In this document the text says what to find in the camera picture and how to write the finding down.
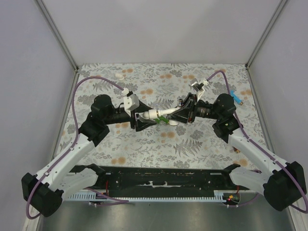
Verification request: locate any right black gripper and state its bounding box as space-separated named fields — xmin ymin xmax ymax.
xmin=167 ymin=92 xmax=221 ymax=124

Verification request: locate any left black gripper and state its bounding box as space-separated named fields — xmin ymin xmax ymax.
xmin=104 ymin=100 xmax=157 ymax=131

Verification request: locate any white chrome faucet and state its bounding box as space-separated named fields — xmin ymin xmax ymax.
xmin=158 ymin=98 xmax=183 ymax=126

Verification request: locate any white pipe elbow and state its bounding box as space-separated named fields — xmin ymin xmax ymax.
xmin=115 ymin=73 xmax=125 ymax=80

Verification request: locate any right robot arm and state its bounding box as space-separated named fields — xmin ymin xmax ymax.
xmin=167 ymin=93 xmax=308 ymax=211

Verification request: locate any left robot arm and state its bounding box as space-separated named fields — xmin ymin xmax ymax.
xmin=22 ymin=94 xmax=161 ymax=219

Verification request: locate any green faucet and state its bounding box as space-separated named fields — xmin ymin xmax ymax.
xmin=154 ymin=116 xmax=169 ymax=124

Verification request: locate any floral table mat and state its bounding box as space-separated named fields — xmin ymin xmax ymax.
xmin=57 ymin=64 xmax=265 ymax=169

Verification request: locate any blue faucet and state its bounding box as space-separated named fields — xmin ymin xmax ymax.
xmin=230 ymin=90 xmax=243 ymax=105

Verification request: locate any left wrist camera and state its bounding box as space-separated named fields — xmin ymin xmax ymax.
xmin=123 ymin=94 xmax=140 ymax=116

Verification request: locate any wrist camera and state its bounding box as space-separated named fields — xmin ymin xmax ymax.
xmin=190 ymin=78 xmax=209 ymax=101
xmin=123 ymin=94 xmax=140 ymax=116

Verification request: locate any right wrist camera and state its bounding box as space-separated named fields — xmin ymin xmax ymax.
xmin=190 ymin=78 xmax=209 ymax=101

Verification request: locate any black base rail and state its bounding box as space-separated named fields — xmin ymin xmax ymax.
xmin=69 ymin=165 xmax=251 ymax=197

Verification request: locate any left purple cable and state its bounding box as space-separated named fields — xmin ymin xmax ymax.
xmin=25 ymin=76 xmax=130 ymax=219

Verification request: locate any white slotted cable duct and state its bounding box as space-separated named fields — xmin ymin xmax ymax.
xmin=64 ymin=190 xmax=228 ymax=202

